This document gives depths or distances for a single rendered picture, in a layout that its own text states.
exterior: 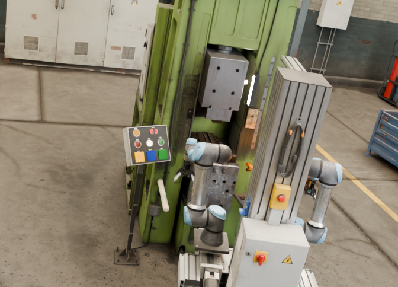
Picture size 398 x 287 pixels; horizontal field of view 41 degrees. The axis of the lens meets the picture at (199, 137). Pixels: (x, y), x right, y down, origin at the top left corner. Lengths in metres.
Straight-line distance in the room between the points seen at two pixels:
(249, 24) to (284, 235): 1.86
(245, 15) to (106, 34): 5.34
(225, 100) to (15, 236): 2.09
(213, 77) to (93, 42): 5.37
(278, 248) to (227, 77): 1.66
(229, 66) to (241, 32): 0.29
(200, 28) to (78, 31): 5.26
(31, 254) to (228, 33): 2.34
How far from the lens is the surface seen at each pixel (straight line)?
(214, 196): 4.39
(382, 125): 7.90
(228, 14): 4.10
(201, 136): 4.55
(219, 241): 3.42
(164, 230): 4.72
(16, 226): 4.88
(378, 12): 11.81
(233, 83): 4.08
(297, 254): 2.87
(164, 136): 4.05
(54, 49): 9.20
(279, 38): 4.23
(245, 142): 4.45
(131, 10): 9.19
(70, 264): 4.45
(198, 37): 4.07
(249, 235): 2.80
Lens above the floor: 2.66
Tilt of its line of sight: 22 degrees down
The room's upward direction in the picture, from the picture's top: 11 degrees clockwise
